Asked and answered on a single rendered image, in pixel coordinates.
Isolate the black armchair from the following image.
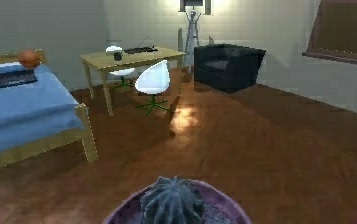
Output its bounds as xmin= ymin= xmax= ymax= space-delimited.
xmin=193 ymin=43 xmax=267 ymax=95

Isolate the white swivel chair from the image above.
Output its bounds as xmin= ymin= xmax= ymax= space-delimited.
xmin=108 ymin=67 xmax=137 ymax=93
xmin=134 ymin=59 xmax=172 ymax=117

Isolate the light wooden desk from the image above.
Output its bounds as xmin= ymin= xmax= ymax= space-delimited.
xmin=78 ymin=45 xmax=187 ymax=117

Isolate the tripod floor lamp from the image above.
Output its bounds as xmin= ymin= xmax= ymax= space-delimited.
xmin=178 ymin=0 xmax=212 ymax=69

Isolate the cactus in purple pot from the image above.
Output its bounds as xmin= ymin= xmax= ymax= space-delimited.
xmin=102 ymin=175 xmax=253 ymax=224

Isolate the wooden bed with blue cover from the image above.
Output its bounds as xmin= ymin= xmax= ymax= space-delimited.
xmin=0 ymin=49 xmax=99 ymax=173

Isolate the orange basketball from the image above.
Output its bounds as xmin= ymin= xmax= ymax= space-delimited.
xmin=17 ymin=49 xmax=42 ymax=70

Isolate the dark laptop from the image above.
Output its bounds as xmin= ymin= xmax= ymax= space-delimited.
xmin=0 ymin=69 xmax=39 ymax=90

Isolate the dark framed window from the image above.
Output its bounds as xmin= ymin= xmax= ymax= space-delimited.
xmin=301 ymin=0 xmax=357 ymax=67

